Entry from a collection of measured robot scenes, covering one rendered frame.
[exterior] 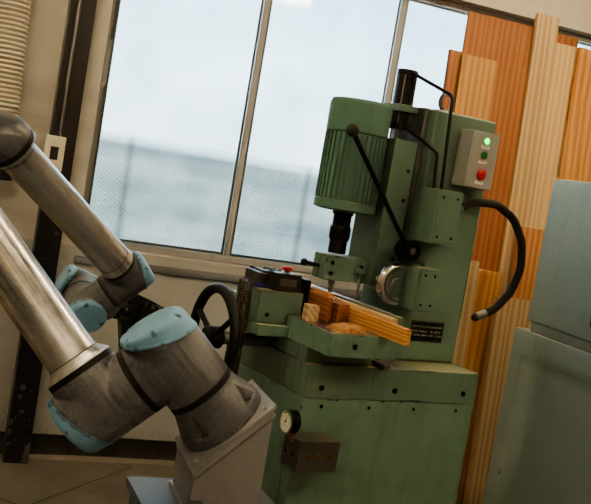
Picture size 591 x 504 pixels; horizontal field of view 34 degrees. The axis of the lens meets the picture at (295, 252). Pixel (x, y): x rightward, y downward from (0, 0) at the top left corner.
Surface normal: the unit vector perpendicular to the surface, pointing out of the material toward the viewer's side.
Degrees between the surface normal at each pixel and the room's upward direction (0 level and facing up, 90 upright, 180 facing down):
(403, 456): 90
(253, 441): 90
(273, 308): 90
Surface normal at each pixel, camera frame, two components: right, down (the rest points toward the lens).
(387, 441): 0.48, 0.14
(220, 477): 0.27, 0.12
